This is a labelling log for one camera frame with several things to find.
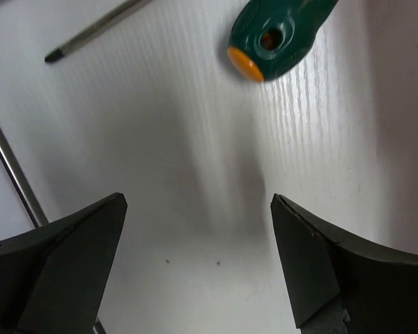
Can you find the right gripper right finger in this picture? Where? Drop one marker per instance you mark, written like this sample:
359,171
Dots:
339,282

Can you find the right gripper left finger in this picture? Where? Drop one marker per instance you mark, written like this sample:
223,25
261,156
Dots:
52,278

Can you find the blue red long screwdriver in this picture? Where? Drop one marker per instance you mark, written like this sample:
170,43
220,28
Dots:
92,31

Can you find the green orange stubby screwdriver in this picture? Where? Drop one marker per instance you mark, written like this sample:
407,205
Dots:
269,38

